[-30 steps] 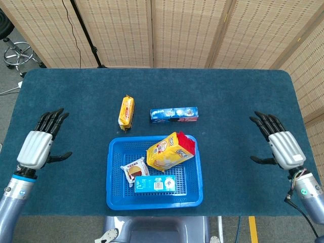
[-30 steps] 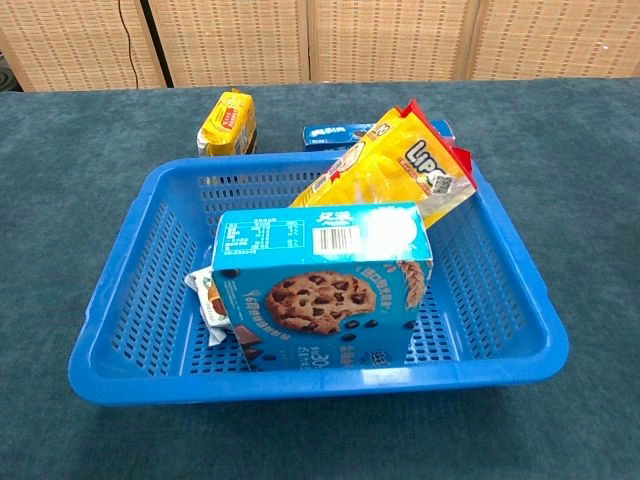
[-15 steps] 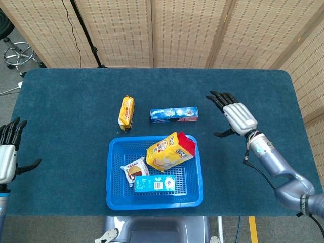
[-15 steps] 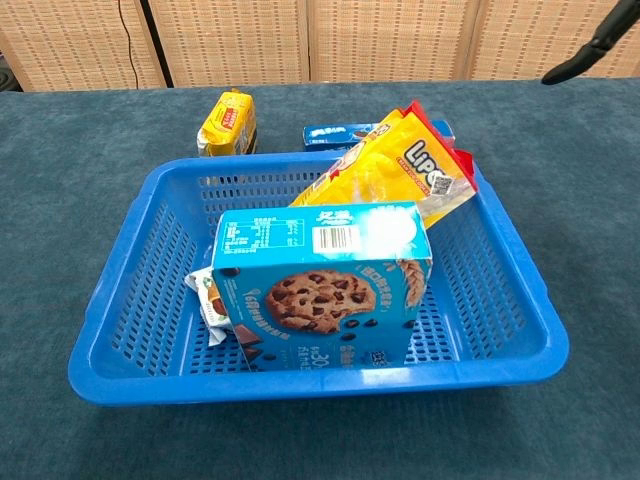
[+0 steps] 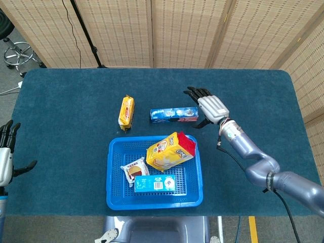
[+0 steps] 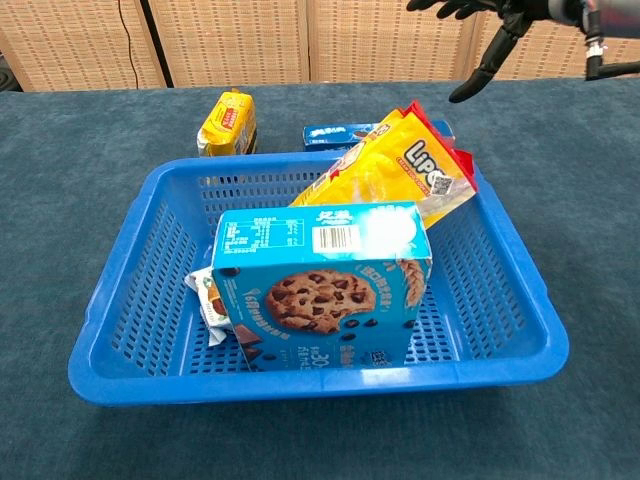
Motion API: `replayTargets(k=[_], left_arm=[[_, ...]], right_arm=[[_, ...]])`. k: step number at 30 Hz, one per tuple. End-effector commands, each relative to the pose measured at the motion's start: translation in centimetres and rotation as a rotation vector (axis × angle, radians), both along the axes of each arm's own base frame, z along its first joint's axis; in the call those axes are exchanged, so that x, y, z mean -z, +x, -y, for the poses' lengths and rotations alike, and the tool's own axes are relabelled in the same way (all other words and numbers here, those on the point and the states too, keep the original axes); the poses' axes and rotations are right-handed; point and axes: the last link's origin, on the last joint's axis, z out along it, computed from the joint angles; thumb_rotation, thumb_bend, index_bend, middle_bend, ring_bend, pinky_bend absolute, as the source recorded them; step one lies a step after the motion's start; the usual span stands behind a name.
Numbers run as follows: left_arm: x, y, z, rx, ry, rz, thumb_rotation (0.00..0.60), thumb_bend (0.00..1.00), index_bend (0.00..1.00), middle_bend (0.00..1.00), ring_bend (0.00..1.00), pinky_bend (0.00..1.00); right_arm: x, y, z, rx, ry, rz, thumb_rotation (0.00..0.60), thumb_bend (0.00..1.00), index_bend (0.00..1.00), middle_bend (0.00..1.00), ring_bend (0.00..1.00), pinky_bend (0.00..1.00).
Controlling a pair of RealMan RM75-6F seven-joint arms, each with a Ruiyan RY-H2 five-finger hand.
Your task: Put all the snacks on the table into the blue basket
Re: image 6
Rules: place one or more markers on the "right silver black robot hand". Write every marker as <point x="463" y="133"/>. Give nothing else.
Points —
<point x="520" y="10"/>

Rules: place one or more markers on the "large yellow red snack bag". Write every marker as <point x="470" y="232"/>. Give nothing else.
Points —
<point x="385" y="170"/>

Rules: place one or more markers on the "long blue sandwich cookie box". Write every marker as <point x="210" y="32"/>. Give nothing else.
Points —
<point x="330" y="135"/>

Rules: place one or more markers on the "small yellow biscuit pack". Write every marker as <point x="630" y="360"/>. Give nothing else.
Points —
<point x="227" y="120"/>

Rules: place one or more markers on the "blue chocolate chip cookie box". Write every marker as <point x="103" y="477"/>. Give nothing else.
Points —
<point x="320" y="300"/>

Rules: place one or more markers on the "small white bread snack packet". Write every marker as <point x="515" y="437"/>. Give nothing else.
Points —
<point x="210" y="300"/>

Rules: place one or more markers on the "blue perforated plastic basket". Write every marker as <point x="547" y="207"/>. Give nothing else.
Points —
<point x="475" y="310"/>

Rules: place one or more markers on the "bamboo folding screen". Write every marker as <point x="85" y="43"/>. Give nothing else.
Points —
<point x="350" y="40"/>

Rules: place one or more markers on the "black tripod stand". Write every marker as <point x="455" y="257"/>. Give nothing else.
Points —
<point x="157" y="50"/>

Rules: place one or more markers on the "teal carpet table cover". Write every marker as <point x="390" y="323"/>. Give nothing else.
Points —
<point x="320" y="445"/>

